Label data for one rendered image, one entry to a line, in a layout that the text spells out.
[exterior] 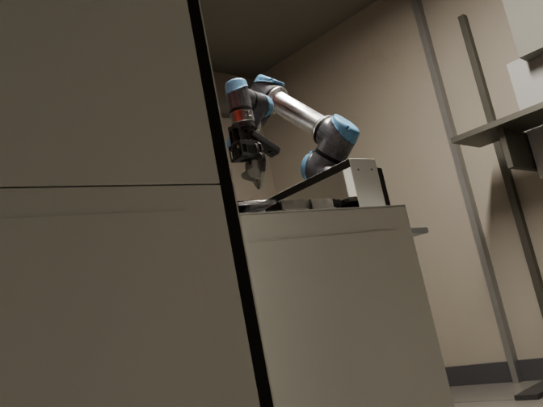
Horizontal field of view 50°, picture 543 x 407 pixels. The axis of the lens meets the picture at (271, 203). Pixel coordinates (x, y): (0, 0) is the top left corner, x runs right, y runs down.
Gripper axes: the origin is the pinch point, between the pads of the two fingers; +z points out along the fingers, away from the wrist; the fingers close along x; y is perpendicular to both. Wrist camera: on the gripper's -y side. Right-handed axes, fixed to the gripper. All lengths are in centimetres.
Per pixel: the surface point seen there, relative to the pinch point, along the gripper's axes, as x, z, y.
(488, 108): -42, -59, -214
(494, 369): -84, 95, -211
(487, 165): -55, -26, -217
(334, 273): 51, 35, 24
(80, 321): 71, 38, 85
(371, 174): 44.8, 11.3, -1.2
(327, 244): 51, 29, 24
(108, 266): 71, 32, 80
